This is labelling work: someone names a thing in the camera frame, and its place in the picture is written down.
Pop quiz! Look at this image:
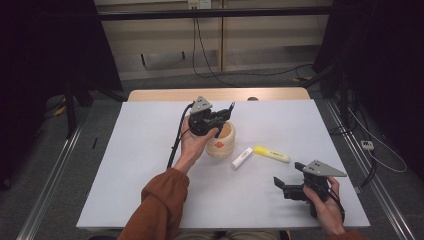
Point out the black curtain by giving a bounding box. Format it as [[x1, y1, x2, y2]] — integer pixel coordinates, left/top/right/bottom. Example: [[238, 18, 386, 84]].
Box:
[[0, 0, 123, 191], [313, 0, 424, 171]]

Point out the black metal stand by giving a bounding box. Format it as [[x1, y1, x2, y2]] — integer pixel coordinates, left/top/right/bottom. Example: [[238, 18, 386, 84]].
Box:
[[63, 78, 128, 140], [301, 61, 354, 129]]

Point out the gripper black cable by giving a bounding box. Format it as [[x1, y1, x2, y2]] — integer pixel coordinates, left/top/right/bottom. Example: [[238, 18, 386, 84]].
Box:
[[328, 188, 346, 223], [166, 102, 195, 170]]

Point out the yellow highlighter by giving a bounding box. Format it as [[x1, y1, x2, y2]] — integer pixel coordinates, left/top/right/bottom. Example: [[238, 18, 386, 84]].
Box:
[[253, 145, 292, 164]]

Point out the wooden table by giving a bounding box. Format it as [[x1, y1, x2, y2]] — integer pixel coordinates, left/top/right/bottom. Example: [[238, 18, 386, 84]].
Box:
[[127, 87, 311, 103]]

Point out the black floor cable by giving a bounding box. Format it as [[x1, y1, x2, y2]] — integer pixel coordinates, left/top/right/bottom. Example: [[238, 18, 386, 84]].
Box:
[[328, 113, 378, 189]]

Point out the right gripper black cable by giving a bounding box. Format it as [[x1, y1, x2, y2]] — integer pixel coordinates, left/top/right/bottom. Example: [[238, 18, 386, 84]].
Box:
[[328, 188, 346, 223]]

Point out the black hanging wall cable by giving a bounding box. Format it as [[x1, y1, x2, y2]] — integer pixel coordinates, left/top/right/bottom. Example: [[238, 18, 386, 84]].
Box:
[[191, 17, 314, 88]]

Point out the person's left hand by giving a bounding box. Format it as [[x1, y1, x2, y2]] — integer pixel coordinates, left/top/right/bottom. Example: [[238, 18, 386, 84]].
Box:
[[173, 124, 221, 174]]

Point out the black horizontal metal bar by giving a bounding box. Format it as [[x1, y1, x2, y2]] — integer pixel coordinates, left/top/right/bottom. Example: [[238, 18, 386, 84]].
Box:
[[98, 5, 334, 22]]

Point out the round wooden pen holder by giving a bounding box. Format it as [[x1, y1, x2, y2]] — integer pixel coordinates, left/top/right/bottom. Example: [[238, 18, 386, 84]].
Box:
[[204, 120, 237, 159]]

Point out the metal floor rail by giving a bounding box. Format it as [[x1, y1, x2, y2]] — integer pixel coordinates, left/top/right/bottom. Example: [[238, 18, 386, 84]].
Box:
[[16, 118, 88, 240], [324, 99, 416, 240]]

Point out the white wall socket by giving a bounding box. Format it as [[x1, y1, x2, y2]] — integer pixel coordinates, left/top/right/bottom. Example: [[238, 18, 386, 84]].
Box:
[[187, 0, 213, 10]]

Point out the person's right hand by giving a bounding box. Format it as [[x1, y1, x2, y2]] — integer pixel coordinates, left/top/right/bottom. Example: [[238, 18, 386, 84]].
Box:
[[302, 176, 346, 236]]

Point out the white floor cable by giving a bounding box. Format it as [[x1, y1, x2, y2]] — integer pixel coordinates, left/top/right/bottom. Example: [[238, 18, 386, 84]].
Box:
[[348, 108, 408, 174]]

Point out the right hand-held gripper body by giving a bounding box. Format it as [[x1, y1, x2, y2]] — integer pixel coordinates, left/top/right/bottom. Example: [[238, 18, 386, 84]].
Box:
[[282, 159, 348, 203]]

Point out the white table mat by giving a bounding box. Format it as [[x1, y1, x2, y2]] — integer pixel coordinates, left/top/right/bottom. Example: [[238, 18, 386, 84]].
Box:
[[75, 99, 371, 231]]

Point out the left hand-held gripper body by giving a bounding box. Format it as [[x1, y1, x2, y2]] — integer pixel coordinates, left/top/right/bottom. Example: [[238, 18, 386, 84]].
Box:
[[187, 95, 233, 137]]

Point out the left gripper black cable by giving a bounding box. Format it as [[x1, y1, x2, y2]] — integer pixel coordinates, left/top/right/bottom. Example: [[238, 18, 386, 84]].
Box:
[[166, 102, 195, 170]]

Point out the white correction tape stick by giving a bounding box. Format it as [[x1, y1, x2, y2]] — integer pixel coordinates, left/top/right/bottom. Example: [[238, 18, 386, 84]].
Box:
[[231, 146, 254, 171]]

